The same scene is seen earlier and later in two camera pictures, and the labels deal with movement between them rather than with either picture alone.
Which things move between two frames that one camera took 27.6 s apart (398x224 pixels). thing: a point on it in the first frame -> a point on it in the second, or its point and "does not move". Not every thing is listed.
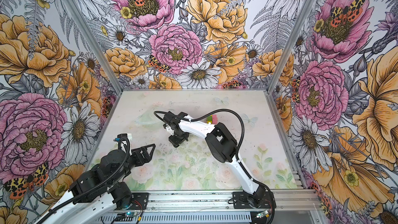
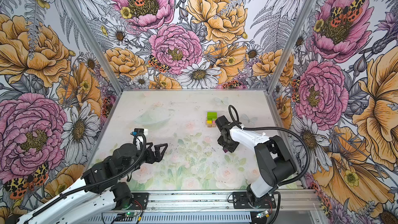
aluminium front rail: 287,200 does not move
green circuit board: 130,214 does not move
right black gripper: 175,142 -> 230,149
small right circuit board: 261,214 does not move
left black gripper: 147,157 -> 158,157
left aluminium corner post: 87,31 does not move
